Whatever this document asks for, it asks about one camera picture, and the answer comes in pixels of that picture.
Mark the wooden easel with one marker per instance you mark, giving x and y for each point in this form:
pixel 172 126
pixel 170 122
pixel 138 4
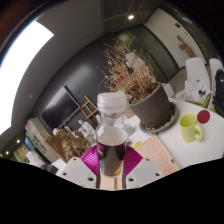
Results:
pixel 88 108

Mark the loose paper stack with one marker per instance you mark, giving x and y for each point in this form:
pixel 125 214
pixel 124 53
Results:
pixel 195 88

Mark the wooden figure sculpture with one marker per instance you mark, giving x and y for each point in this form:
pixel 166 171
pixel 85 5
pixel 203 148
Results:
pixel 186 46

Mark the small white figurine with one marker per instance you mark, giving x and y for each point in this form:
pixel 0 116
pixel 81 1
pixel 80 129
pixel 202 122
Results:
pixel 86 128

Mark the dark wall screen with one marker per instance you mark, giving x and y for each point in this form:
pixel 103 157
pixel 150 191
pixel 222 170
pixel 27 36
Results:
pixel 58 110

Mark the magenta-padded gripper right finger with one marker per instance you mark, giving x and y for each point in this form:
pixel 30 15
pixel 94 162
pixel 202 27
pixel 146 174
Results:
pixel 135 161

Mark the golden brown relief sculpture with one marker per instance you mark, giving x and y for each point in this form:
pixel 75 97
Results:
pixel 68 145

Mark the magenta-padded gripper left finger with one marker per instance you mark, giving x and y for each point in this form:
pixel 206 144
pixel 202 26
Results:
pixel 88 160

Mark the light plywood panel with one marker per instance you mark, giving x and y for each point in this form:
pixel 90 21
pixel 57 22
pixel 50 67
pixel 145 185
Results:
pixel 156 156

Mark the flat round red coaster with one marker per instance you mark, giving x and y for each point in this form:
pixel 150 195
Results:
pixel 203 116

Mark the dried plant in dark pot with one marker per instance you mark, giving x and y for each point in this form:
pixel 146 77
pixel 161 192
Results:
pixel 153 108

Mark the cardboard box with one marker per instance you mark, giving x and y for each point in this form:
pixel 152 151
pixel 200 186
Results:
pixel 131 114

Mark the long ceiling light strip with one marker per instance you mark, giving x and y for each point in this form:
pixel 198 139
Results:
pixel 20 66

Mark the white shelf cabinet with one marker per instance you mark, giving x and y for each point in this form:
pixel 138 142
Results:
pixel 38 140

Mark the yellow-green mug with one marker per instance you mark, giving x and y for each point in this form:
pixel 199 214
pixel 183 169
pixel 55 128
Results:
pixel 188 128

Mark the clear white-capped drink bottle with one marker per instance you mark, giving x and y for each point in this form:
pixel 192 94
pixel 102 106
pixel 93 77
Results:
pixel 111 133

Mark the grey plant saucer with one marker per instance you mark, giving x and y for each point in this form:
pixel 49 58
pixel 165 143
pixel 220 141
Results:
pixel 166 125

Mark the small yellow packet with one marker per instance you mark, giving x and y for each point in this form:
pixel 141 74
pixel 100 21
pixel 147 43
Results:
pixel 136 144

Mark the round ceiling spotlight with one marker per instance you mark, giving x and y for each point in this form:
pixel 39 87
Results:
pixel 131 16

